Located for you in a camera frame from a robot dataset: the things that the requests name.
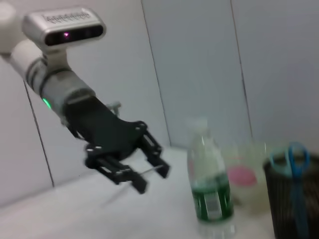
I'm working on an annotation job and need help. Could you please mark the pink toy peach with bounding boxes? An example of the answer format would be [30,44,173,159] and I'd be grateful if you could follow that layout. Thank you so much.
[227,166,257,186]

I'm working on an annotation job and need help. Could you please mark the translucent green fruit plate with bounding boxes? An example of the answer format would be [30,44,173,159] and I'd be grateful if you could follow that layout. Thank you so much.
[221,140,272,215]

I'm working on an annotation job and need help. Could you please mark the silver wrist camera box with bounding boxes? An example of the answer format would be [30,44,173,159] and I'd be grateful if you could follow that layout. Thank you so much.
[21,7,107,54]

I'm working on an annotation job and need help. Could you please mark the black mesh pen holder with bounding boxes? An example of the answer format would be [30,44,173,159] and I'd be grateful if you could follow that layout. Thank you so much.
[263,146,319,239]

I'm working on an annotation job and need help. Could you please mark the clear green-label water bottle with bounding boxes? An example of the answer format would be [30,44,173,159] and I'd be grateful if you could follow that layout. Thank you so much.
[186,117,236,239]

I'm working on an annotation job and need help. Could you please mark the blue and teal scissors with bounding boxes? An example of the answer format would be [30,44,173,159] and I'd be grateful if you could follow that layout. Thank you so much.
[270,141,309,237]

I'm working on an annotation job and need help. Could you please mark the silver plug connector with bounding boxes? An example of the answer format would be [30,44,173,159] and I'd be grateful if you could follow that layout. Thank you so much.
[109,101,123,118]

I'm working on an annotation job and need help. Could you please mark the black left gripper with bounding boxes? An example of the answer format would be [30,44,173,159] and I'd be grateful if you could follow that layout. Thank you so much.
[61,95,172,195]

